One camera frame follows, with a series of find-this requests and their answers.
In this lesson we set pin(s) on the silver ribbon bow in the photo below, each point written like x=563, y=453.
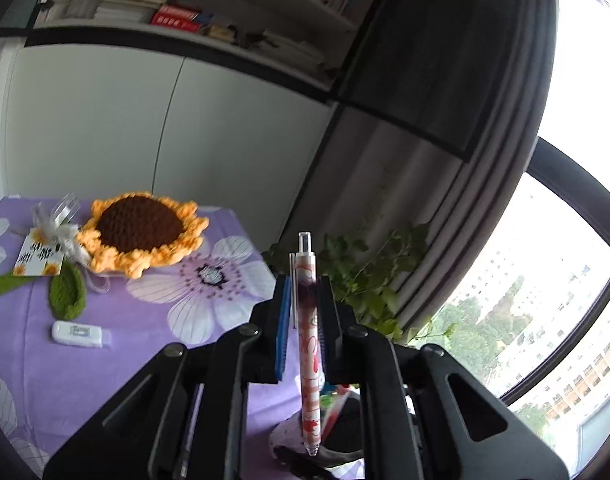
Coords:
x=57, y=225

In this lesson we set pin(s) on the sunflower gift tag card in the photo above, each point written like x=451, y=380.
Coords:
x=39, y=256

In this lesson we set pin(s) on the crochet sunflower head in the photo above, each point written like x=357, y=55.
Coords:
x=135, y=232

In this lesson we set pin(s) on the grey curtain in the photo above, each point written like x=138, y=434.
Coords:
x=437, y=107

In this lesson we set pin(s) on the purple floral tablecloth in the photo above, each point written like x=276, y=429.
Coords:
x=47, y=390

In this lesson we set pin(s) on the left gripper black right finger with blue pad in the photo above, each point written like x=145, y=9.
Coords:
x=340, y=354

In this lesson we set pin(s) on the pink patterned pen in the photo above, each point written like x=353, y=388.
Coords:
x=304, y=300

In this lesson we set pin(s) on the green crochet stem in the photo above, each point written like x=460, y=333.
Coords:
x=9, y=282

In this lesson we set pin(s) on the white correction tape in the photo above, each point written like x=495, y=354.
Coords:
x=80, y=335

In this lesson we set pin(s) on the grey white pen holder cup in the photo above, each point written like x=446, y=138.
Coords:
x=340, y=453

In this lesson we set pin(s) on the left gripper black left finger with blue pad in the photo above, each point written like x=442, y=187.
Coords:
x=268, y=354

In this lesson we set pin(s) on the bookshelf with books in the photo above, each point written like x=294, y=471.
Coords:
x=300, y=44

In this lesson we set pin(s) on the white cabinet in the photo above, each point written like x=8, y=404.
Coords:
x=96, y=121

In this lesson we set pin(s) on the green potted plant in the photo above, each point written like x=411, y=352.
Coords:
x=365, y=282

